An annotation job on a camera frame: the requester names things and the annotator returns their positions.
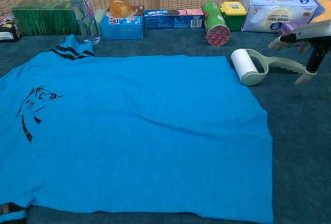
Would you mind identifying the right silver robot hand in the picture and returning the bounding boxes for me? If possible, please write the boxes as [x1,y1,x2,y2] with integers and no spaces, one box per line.
[268,19,331,87]

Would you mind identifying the pale green lint roller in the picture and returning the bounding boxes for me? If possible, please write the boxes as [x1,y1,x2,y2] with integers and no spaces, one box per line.
[230,48,307,87]

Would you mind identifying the yellow plush toy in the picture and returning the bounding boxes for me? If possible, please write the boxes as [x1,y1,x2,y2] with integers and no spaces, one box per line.
[309,0,331,24]

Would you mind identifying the white tissue pack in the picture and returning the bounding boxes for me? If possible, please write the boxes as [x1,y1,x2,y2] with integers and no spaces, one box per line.
[240,0,319,33]

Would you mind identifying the green container with yellow lid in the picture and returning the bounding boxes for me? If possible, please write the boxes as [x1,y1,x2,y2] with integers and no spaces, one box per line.
[220,1,248,32]

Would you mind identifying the green chips can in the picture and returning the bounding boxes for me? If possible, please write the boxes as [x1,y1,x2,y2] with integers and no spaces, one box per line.
[201,1,231,47]

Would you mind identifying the blue cookie box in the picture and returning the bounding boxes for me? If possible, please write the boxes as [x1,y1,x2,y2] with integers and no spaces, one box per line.
[143,8,205,30]

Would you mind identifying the blue snack box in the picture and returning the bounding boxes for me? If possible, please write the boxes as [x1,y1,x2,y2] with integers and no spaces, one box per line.
[99,5,145,41]

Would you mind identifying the orange jelly cup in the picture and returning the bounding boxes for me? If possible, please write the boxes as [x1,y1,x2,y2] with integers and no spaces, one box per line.
[109,0,133,17]

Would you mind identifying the blue t-shirt with black print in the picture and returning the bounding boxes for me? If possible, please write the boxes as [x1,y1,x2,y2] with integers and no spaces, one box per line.
[0,34,275,224]

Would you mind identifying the pale green sponge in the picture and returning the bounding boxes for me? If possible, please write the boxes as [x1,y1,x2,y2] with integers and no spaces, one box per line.
[93,8,107,26]

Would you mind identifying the clear plastic water bottle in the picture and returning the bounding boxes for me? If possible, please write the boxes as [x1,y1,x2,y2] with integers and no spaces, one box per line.
[68,0,102,45]

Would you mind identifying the green grass print box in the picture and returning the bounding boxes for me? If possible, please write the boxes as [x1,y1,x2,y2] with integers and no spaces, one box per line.
[10,0,81,37]

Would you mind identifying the dark snack packet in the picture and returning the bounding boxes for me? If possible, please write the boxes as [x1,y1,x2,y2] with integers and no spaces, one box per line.
[0,20,22,42]

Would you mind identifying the pink purple snack packet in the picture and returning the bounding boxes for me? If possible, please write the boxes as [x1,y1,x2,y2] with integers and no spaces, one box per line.
[0,11,13,25]

